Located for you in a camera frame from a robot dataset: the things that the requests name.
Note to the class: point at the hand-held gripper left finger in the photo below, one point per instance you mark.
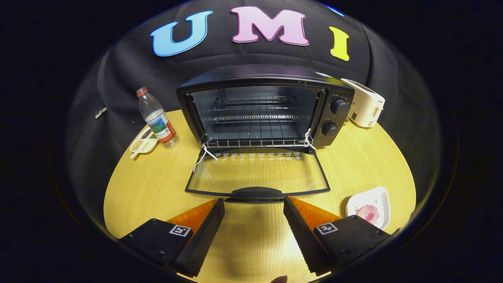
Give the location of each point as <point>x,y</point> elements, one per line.
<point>204,239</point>

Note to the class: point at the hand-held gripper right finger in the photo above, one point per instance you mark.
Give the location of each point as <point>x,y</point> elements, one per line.
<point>304,239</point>

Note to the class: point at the pink round food slice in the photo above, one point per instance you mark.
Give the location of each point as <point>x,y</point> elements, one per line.
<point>368,214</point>

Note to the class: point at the white square plate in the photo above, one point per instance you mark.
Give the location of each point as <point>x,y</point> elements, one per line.
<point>379,198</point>

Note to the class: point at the black toaster oven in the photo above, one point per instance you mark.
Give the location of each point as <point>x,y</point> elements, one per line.
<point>255,75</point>

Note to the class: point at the cream white toaster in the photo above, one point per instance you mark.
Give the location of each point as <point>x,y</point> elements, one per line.
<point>367,103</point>

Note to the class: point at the white snack dish with beans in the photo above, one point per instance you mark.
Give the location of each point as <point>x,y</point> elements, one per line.
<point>138,146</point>

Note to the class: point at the clear plastic water bottle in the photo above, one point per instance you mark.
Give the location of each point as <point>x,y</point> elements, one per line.
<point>157,118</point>

